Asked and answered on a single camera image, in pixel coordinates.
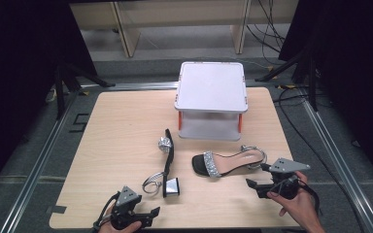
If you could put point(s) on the black tape strip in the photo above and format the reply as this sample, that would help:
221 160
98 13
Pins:
58 209

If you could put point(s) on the person's right hand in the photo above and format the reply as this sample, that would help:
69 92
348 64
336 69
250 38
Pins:
299 204

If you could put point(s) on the black rhinestone heeled sandal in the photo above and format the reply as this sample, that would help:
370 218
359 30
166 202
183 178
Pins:
171 187
200 163

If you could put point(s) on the person's left hand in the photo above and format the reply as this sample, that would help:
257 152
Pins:
110 229

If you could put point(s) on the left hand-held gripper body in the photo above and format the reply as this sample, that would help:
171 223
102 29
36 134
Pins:
123 198

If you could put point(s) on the white two-tier shoe rack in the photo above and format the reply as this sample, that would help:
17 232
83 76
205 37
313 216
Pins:
212 87

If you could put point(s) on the beige wooden desk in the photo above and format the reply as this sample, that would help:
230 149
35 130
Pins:
129 35

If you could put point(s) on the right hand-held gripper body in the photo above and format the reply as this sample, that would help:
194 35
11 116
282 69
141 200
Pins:
285 166

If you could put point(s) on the black curtain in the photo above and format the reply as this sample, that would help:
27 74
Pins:
359 81
16 81

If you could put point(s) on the metal floor rail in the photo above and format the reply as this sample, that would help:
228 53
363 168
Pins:
132 85
340 161
35 174

